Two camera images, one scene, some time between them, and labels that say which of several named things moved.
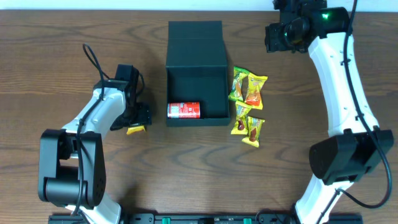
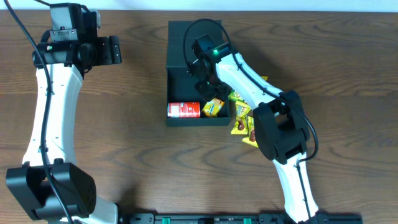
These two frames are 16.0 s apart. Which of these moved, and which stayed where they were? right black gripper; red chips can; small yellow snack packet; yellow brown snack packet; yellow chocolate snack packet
Moved: small yellow snack packet; right black gripper
Stayed: yellow chocolate snack packet; red chips can; yellow brown snack packet
